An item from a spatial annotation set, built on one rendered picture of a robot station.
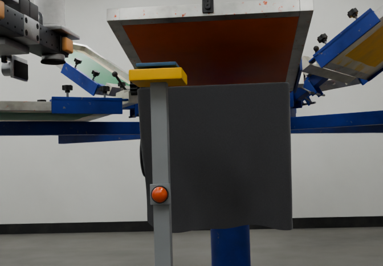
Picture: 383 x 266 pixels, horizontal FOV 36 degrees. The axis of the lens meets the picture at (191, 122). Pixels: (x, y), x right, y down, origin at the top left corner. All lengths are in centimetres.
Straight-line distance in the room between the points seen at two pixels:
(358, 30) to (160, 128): 125
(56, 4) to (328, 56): 118
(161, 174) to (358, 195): 513
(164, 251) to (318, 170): 502
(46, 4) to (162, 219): 77
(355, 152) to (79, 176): 297
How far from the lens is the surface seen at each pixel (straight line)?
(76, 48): 410
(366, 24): 249
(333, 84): 324
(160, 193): 141
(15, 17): 158
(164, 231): 146
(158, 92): 146
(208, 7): 168
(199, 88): 173
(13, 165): 685
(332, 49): 253
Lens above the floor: 72
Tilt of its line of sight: 4 degrees up
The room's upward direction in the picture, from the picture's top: 2 degrees counter-clockwise
